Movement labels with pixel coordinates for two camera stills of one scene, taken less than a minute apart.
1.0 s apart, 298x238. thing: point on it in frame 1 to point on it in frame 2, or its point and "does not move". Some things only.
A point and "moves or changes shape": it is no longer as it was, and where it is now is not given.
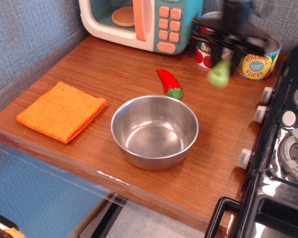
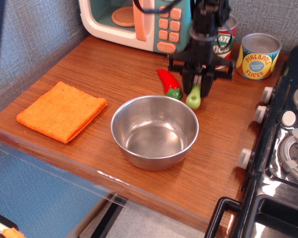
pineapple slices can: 257,67 does not move
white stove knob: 260,114 does not move
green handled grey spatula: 219,75 moves or changes shape
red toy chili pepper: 172,89 does not move
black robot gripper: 236,30 to 201,55
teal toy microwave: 164,26 does not move
